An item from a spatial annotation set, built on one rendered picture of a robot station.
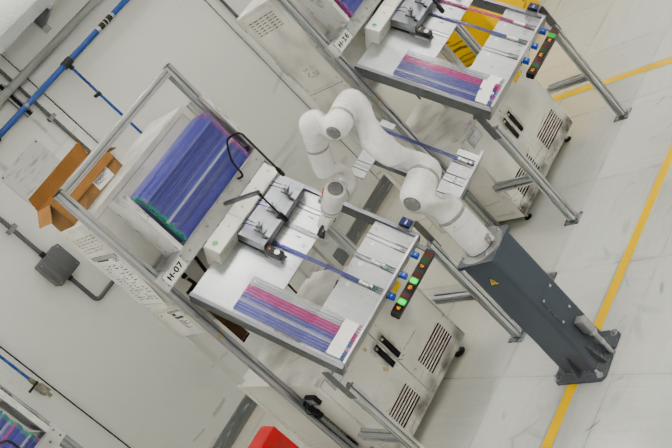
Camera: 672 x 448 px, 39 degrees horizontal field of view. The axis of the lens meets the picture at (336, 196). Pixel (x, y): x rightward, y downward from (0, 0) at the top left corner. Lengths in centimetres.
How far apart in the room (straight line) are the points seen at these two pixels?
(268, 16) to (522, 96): 140
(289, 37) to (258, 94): 135
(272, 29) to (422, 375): 184
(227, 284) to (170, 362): 165
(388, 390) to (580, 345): 90
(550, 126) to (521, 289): 174
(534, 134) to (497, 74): 60
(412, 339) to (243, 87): 233
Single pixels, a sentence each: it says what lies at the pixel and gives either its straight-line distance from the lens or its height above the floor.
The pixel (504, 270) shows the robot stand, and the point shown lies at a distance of 359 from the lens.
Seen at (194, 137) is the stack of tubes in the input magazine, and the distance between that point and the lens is 403.
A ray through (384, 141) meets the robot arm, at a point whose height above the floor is 129.
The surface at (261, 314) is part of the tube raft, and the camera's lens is 384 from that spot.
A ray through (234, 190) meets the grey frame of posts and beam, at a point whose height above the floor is 134.
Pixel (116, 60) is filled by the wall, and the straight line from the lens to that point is 569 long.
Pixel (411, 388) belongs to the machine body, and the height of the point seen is 19.
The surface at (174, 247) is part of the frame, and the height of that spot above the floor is 141.
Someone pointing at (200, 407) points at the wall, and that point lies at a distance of 561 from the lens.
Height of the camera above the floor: 242
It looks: 20 degrees down
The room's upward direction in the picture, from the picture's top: 45 degrees counter-clockwise
